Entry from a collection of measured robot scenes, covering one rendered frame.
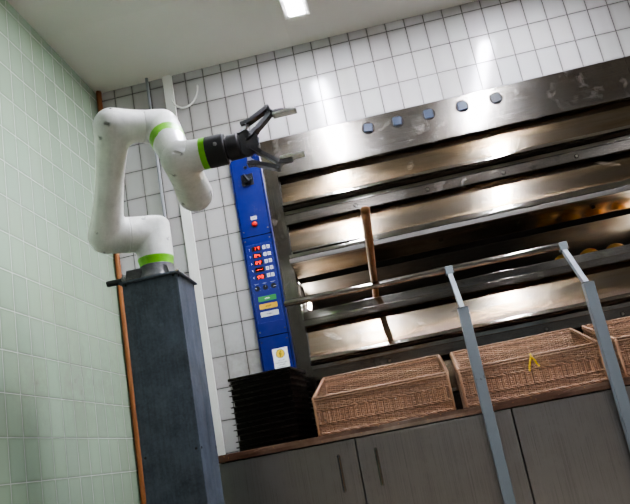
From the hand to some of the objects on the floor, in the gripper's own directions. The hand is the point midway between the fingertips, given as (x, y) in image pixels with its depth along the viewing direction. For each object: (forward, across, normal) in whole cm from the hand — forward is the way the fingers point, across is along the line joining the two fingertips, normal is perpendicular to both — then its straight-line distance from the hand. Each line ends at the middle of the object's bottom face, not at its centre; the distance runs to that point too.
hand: (296, 132), depth 207 cm
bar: (+34, +138, -104) cm, 177 cm away
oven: (+56, +138, -248) cm, 290 cm away
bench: (+52, +138, -125) cm, 194 cm away
